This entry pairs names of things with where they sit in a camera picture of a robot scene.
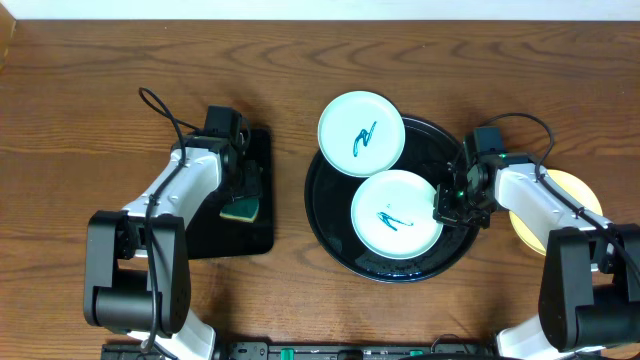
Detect green scrubbing sponge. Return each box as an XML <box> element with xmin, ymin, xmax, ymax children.
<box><xmin>219</xmin><ymin>198</ymin><xmax>260</xmax><ymax>223</ymax></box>

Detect light blue plate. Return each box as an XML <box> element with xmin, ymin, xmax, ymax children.
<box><xmin>317</xmin><ymin>91</ymin><xmax>406</xmax><ymax>178</ymax></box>
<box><xmin>350</xmin><ymin>170</ymin><xmax>444</xmax><ymax>260</ymax></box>

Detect yellow plate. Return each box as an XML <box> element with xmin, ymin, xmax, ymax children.
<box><xmin>509</xmin><ymin>169</ymin><xmax>603</xmax><ymax>256</ymax></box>

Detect light blue plate top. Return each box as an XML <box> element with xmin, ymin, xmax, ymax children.
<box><xmin>317</xmin><ymin>91</ymin><xmax>406</xmax><ymax>178</ymax></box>

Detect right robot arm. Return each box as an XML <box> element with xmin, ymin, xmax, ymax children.
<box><xmin>434</xmin><ymin>153</ymin><xmax>639</xmax><ymax>359</ymax></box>

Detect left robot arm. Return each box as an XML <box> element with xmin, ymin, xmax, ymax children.
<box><xmin>83</xmin><ymin>129</ymin><xmax>274</xmax><ymax>359</ymax></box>

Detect round black serving tray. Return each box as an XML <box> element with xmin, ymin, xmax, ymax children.
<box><xmin>304</xmin><ymin>116</ymin><xmax>480</xmax><ymax>283</ymax></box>

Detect black rectangular tray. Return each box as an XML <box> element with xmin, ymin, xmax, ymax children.
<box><xmin>186</xmin><ymin>128</ymin><xmax>275</xmax><ymax>259</ymax></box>

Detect right black cable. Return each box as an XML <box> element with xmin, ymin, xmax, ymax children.
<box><xmin>444</xmin><ymin>112</ymin><xmax>640</xmax><ymax>286</ymax></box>

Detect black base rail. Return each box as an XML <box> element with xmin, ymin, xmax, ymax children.
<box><xmin>99</xmin><ymin>341</ymin><xmax>501</xmax><ymax>360</ymax></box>

